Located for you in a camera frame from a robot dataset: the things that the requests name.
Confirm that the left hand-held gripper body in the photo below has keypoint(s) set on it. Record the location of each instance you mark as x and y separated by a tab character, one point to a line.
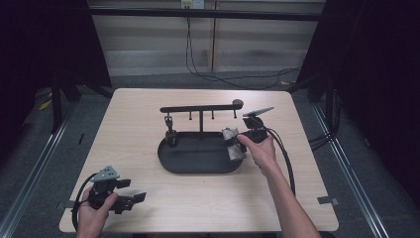
100	195

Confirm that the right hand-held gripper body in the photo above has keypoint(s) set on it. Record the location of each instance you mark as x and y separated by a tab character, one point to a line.
256	130

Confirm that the grey patterned key pouch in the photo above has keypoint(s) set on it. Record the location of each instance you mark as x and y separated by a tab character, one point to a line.
235	156

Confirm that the black key rack with tray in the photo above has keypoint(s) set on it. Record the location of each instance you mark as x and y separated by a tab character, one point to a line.
198	155

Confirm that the black key fob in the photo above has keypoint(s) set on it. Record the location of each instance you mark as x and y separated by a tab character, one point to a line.
171	134

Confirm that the person's right hand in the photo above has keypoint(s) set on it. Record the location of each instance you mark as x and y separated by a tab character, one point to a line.
264	155

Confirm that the person's left hand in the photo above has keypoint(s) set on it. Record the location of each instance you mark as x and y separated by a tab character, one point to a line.
90	221

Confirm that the grey tape strip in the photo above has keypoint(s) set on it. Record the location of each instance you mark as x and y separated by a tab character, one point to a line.
64	204
327	200

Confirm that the black metal stand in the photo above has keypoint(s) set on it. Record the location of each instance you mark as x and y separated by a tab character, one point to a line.
328	102
56	105

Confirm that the yellow tape scrap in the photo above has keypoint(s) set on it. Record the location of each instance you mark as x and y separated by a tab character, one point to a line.
45	105

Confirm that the black horizontal bar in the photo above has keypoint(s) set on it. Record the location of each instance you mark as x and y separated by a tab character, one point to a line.
204	14

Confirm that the dark curtain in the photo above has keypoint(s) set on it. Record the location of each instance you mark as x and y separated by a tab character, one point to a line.
379	82
39	49

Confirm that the metal floor rail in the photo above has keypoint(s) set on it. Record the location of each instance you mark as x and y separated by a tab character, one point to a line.
36	168
350	175

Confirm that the white wall socket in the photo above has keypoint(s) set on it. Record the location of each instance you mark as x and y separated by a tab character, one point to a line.
192	4

